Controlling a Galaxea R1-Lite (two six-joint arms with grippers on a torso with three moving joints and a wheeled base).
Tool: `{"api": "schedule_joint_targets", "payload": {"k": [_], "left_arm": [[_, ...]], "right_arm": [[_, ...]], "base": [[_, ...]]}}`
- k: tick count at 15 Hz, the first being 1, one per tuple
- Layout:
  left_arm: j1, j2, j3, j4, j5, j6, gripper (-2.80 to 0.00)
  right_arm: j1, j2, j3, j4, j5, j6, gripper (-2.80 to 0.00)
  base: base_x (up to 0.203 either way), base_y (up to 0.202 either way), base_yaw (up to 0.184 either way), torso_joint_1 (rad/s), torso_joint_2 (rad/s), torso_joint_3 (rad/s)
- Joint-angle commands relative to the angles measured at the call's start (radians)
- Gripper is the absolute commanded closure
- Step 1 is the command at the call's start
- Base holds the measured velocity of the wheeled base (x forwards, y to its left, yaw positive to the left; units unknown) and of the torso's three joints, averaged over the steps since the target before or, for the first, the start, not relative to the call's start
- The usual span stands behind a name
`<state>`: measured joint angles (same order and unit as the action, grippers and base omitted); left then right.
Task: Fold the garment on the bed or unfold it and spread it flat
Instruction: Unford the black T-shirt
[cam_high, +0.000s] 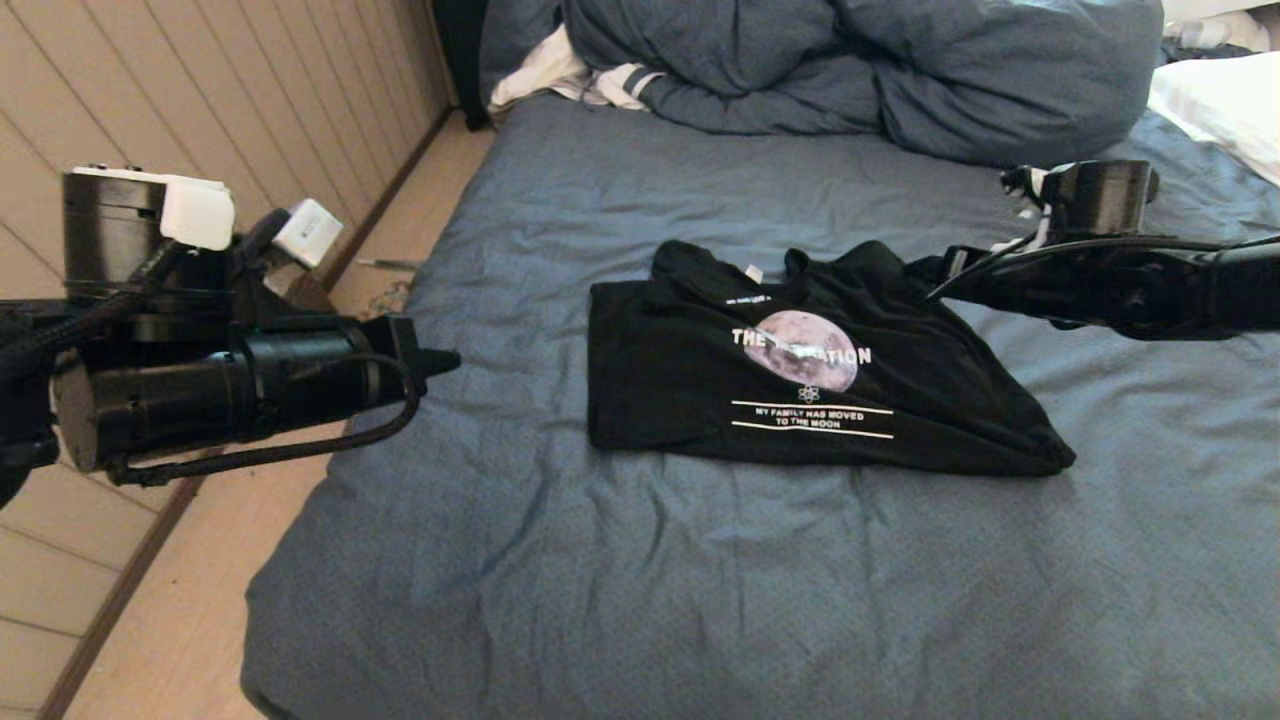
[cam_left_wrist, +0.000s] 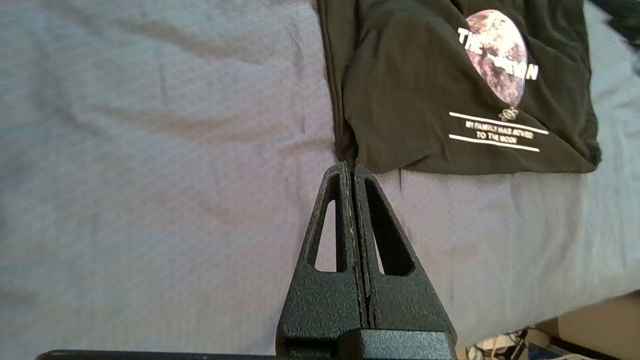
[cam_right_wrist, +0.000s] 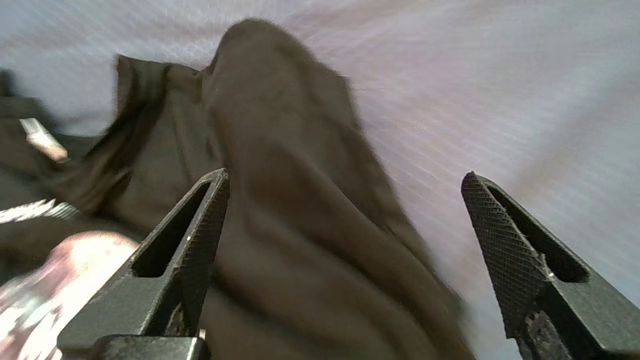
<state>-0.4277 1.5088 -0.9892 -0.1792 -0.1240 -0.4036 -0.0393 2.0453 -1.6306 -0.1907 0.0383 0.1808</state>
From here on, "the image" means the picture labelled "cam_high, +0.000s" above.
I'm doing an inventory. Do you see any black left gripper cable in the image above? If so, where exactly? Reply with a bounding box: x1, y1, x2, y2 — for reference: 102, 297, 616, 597
105, 352, 419, 488

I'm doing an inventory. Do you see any white left wrist camera on bracket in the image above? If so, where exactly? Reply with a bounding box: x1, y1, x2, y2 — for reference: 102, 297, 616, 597
235, 198, 344, 306

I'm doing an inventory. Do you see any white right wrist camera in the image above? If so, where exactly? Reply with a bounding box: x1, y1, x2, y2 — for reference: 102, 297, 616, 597
1000, 162, 1061, 226

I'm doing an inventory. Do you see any white pillow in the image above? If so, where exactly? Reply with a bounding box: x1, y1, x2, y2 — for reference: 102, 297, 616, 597
1145, 52, 1280, 191

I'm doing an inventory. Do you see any blue crumpled duvet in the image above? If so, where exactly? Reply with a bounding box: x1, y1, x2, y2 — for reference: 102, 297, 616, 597
480, 0, 1163, 174

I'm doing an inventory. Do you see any white striped garment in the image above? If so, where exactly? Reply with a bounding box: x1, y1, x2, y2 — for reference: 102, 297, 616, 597
488, 25, 666, 113

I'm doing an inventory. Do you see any dark bedside furniture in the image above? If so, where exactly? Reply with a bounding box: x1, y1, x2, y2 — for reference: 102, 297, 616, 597
432, 0, 493, 132

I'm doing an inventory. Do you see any black moon print t-shirt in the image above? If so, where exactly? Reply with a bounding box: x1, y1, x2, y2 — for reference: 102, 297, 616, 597
587, 238, 1078, 477

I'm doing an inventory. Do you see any braided black left arm cable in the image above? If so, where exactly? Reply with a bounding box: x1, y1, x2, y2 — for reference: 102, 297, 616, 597
0, 240, 193, 387

